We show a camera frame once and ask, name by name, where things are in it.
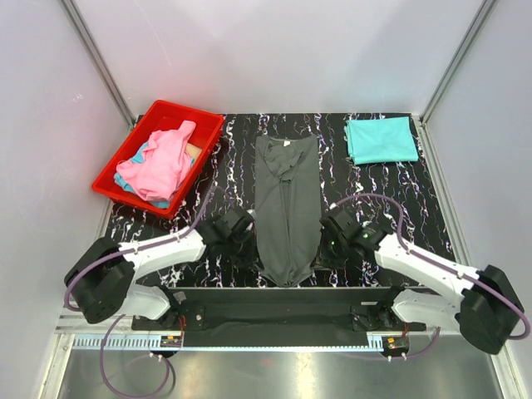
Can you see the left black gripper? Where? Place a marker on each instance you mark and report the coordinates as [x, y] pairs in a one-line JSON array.
[[251, 260]]

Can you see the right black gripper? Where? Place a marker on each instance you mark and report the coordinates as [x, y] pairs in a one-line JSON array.
[[322, 260]]

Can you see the dark grey t-shirt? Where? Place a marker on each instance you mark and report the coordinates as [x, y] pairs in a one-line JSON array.
[[288, 207]]

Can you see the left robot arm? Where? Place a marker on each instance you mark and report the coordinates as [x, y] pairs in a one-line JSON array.
[[104, 281]]

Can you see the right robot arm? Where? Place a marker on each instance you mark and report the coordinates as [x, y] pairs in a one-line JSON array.
[[481, 305]]

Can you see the pink t-shirt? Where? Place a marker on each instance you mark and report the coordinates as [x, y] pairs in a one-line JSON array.
[[166, 164]]

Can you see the folded teal t-shirt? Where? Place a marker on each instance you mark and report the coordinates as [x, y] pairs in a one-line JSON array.
[[387, 140]]

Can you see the red plastic bin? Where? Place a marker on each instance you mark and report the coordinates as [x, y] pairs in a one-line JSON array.
[[163, 115]]

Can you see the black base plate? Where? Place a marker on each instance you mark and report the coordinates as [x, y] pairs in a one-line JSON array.
[[270, 318]]

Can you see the aluminium cross rail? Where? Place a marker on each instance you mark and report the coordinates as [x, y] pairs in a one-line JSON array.
[[111, 359]]

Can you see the left aluminium frame post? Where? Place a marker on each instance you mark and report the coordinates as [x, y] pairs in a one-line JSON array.
[[89, 43]]

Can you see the aluminium frame post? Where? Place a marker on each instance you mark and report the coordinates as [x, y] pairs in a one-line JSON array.
[[467, 42], [89, 43]]

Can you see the right aluminium frame post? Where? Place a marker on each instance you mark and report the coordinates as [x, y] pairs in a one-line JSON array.
[[467, 42]]

